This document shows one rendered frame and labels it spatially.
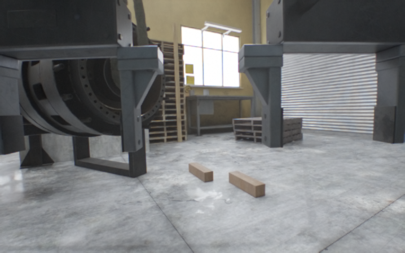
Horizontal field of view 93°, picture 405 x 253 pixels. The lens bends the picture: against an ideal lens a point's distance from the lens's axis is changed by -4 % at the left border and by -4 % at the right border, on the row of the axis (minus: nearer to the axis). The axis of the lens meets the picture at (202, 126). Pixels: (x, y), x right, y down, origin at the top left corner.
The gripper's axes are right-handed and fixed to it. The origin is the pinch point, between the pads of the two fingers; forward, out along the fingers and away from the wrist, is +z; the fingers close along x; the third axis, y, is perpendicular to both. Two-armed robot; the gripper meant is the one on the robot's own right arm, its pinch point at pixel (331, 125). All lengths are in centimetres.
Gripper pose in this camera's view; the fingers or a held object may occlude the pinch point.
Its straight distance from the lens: 25.7
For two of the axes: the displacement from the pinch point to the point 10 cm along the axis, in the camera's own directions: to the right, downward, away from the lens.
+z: 0.2, 10.0, 0.8
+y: 0.3, 0.8, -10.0
